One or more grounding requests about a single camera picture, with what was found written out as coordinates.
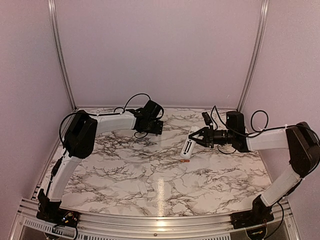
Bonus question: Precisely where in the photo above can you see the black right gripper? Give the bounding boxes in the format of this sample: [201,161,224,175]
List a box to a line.
[189,125,235,148]

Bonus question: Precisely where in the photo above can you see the white remote control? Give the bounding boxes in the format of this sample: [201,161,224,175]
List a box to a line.
[180,125,200,160]

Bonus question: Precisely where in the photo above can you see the white battery cover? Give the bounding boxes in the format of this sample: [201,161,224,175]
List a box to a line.
[138,182,148,195]

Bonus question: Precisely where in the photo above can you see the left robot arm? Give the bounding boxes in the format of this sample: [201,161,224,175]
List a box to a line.
[38,100,164,223]

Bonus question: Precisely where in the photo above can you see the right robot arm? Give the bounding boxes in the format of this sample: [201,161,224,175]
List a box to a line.
[180,111,320,224]

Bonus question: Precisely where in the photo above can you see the orange battery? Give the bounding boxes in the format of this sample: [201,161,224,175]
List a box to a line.
[179,159,190,163]

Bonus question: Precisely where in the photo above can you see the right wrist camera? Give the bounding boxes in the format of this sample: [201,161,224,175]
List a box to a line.
[201,112,213,126]

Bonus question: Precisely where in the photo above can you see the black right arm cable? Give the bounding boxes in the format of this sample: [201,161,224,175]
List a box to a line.
[210,104,271,156]

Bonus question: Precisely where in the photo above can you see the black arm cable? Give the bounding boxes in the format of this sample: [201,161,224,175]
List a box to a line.
[58,93,153,146]
[210,104,271,156]

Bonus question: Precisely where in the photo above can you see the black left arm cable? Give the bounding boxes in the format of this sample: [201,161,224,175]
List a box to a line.
[58,93,153,146]

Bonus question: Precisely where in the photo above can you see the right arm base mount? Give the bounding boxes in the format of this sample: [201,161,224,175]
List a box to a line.
[230,194,275,229]

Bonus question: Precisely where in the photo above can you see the aluminium front rail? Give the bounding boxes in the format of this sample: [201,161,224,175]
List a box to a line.
[14,203,301,240]

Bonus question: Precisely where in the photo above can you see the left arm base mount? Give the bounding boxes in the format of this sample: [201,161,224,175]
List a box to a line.
[36,188,80,228]

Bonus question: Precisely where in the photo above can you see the right aluminium frame post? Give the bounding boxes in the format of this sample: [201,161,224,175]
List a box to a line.
[236,0,270,112]

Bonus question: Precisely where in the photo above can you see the aluminium frame post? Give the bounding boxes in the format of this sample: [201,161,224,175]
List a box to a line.
[236,0,270,112]
[47,0,77,110]

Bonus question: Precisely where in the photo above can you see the left aluminium frame post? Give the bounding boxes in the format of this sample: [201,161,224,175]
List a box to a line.
[47,0,77,110]

